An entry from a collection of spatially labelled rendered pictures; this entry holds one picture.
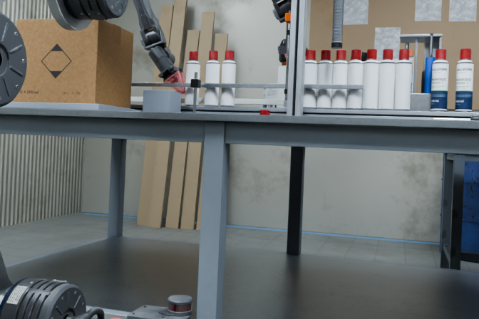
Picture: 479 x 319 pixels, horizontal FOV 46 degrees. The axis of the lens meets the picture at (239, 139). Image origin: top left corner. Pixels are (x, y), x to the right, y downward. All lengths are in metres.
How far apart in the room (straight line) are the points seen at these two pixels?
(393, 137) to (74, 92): 0.97
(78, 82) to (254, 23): 3.59
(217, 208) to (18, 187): 3.57
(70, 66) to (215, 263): 0.76
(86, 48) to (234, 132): 0.55
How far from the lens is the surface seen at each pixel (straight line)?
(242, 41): 5.27
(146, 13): 2.18
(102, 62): 1.83
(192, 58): 2.10
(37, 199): 5.25
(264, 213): 5.15
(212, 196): 1.60
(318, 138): 1.53
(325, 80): 1.95
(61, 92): 1.85
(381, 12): 5.10
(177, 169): 4.92
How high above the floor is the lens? 0.75
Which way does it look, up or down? level
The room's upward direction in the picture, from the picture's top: 3 degrees clockwise
